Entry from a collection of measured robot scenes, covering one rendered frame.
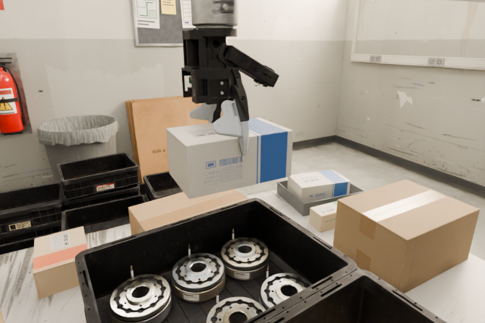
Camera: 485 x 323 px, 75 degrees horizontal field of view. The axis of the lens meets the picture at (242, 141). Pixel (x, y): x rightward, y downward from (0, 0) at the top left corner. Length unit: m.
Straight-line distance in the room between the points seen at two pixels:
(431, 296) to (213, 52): 0.77
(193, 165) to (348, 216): 0.55
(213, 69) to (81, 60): 2.60
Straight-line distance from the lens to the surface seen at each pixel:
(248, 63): 0.55
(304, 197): 1.17
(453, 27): 3.51
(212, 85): 0.52
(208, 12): 0.51
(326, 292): 0.54
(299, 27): 3.85
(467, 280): 1.06
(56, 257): 0.96
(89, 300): 0.56
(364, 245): 0.93
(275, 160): 0.57
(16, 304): 0.99
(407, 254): 0.86
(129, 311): 0.63
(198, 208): 0.88
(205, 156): 0.50
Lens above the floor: 1.28
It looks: 17 degrees down
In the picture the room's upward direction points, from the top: straight up
